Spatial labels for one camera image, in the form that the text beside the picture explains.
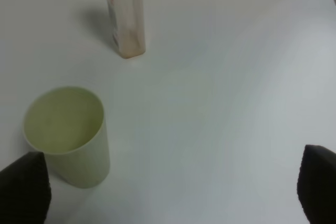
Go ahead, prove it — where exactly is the pale yellow cup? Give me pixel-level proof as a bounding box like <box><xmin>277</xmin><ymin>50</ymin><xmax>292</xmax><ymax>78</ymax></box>
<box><xmin>23</xmin><ymin>86</ymin><xmax>110</xmax><ymax>188</ymax></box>

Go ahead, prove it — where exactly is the clear plastic drink bottle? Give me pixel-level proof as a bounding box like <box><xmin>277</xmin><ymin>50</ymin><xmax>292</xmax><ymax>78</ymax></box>
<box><xmin>107</xmin><ymin>0</ymin><xmax>146</xmax><ymax>59</ymax></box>

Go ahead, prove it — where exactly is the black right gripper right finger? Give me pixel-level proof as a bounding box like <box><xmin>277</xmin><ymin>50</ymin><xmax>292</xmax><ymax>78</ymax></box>
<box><xmin>297</xmin><ymin>145</ymin><xmax>335</xmax><ymax>223</ymax></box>

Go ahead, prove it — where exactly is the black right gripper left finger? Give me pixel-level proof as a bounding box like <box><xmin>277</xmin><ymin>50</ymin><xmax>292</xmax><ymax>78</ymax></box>
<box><xmin>1</xmin><ymin>152</ymin><xmax>51</xmax><ymax>223</ymax></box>

